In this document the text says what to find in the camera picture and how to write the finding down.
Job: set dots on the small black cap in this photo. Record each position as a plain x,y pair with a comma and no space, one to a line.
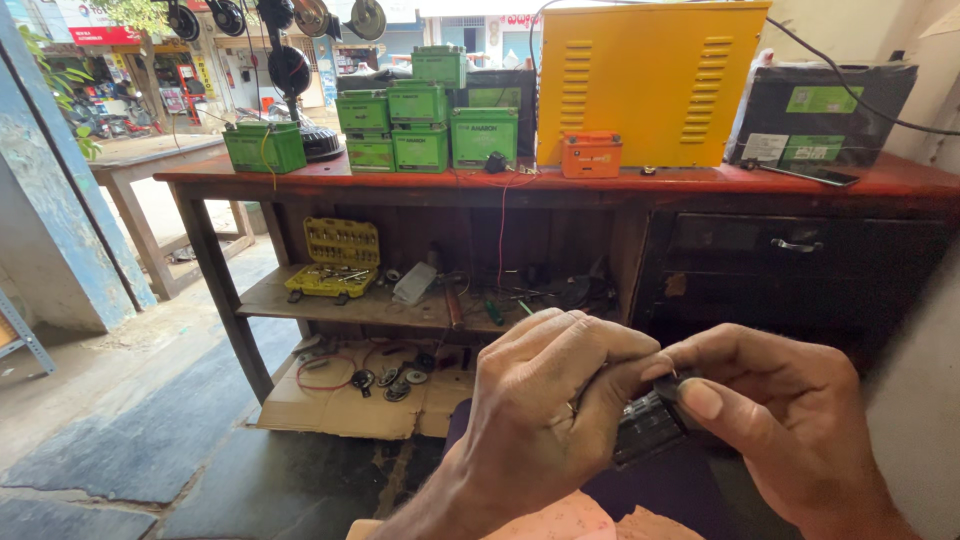
667,391

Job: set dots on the row of hanging horns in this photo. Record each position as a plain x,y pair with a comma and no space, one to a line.
289,30

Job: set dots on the round black ribbed disc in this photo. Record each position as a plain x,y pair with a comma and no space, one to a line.
321,142

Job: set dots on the plain wooden bench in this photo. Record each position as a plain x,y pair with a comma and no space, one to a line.
150,195

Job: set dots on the black battery behind green ones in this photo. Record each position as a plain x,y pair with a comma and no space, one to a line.
499,86

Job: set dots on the small orange battery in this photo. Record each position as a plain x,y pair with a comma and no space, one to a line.
591,155

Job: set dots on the yellow metal charger box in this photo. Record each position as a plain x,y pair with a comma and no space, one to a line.
637,82

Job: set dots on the black smartphone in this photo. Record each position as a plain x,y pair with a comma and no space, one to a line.
814,175

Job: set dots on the yellow socket set case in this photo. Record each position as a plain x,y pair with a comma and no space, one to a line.
337,259

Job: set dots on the dark wooden work table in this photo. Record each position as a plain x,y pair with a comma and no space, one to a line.
675,240

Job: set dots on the street shopfronts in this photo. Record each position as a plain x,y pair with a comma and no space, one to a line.
225,60

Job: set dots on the stack of green batteries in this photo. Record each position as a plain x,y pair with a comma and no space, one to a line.
420,135

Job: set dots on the flattened cardboard sheet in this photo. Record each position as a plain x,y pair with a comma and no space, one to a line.
352,409

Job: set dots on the metal disc horn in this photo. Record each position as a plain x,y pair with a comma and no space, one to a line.
388,376
416,376
397,391

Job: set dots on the black ribbed electrical unit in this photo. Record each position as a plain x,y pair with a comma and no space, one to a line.
645,431

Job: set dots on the blue metal rack frame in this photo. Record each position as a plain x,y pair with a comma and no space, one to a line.
19,330

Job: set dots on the green leafy plant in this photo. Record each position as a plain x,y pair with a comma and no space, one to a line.
64,90

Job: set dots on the large black battery green label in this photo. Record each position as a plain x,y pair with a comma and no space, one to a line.
817,112

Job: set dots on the parked motorbikes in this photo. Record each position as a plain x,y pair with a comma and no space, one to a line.
112,116

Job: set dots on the small black plug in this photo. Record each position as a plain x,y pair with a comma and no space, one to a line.
496,162

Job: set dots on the person's right hand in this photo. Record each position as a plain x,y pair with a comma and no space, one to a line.
795,420

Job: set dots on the black horn with bracket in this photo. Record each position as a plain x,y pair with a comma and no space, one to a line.
363,380

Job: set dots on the clear plastic box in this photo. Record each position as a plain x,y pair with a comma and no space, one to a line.
415,283

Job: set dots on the person's left hand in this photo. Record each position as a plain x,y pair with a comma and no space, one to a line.
525,405

